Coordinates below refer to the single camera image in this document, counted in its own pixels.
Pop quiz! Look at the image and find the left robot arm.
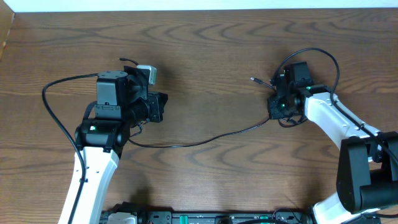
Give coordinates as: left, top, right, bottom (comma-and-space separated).
59, 65, 168, 223

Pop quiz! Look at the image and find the black USB cable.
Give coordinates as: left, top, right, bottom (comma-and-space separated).
119, 57, 277, 149
276, 114, 308, 128

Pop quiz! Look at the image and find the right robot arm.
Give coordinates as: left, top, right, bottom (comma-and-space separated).
267, 62, 397, 223

